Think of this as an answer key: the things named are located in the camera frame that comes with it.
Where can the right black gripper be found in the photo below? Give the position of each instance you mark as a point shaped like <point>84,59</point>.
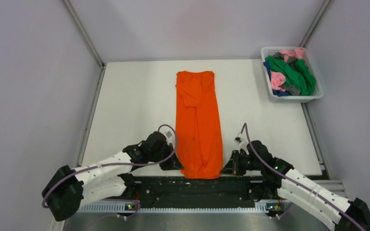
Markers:
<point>233,167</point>

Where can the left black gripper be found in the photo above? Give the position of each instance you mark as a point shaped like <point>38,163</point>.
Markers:
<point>172,163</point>

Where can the orange t-shirt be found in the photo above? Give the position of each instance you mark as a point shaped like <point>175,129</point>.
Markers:
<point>198,129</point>

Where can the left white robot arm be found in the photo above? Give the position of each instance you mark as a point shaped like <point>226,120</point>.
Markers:
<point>72,188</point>

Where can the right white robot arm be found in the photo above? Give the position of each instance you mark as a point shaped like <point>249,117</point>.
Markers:
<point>282,181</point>

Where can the blue t-shirt in basket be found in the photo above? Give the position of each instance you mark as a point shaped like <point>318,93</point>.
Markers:
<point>275,92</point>

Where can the pink t-shirt in basket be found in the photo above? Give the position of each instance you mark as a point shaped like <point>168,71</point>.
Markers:
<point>286,71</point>

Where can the grey t-shirt in basket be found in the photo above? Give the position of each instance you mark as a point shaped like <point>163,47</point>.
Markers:
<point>278,80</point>

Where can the white plastic laundry basket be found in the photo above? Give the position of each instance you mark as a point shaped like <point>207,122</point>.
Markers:
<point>309,61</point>

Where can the green t-shirt in basket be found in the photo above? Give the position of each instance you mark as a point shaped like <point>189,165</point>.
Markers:
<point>310,80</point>

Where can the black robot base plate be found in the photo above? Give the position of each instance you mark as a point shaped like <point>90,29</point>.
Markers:
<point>179,192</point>

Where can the grey slotted cable duct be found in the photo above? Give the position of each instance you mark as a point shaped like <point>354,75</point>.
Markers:
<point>130,208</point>

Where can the aluminium frame rail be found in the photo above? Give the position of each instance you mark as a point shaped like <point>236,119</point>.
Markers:
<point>334,186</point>

